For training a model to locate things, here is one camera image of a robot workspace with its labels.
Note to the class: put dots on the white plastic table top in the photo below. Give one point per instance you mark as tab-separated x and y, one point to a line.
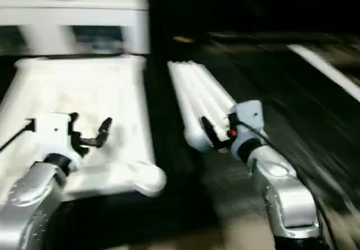
98	92

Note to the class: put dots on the white plastic table leg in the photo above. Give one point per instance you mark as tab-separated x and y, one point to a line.
193	92
180	92
205	92
217	92

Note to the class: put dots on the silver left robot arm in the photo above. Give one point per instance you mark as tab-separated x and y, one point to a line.
28	193

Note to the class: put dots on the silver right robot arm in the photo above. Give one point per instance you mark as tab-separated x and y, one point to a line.
289	199

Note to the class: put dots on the black mat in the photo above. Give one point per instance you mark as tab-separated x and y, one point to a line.
182	191

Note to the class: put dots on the yellow label sticker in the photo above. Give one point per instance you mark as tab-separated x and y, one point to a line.
182	39

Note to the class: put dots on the white cabinet with glass doors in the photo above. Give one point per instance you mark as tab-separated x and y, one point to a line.
84	16

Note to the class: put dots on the white flat board strip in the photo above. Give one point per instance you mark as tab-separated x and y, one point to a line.
323	67

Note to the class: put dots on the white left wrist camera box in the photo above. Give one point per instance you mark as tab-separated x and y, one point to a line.
50	129

